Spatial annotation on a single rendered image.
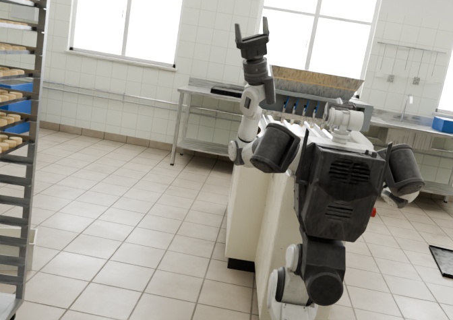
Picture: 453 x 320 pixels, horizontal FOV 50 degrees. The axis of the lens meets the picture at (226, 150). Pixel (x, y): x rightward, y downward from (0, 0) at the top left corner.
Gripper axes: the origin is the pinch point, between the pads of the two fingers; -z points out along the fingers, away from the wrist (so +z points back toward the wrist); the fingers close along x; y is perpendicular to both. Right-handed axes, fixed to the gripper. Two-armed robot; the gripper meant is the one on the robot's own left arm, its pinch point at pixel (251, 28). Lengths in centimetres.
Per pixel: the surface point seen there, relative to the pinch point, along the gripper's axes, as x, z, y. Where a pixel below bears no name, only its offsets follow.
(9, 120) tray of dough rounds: -82, 25, -49
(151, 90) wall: 84, 171, -418
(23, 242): -93, 80, -51
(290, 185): 23, 83, -19
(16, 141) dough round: -82, 35, -52
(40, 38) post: -60, 1, -62
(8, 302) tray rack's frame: -107, 103, -46
